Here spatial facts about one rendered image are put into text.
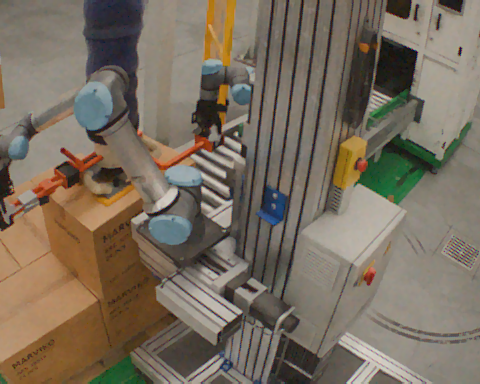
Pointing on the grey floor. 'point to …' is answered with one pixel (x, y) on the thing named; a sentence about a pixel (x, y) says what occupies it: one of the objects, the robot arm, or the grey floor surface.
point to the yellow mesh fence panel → (219, 40)
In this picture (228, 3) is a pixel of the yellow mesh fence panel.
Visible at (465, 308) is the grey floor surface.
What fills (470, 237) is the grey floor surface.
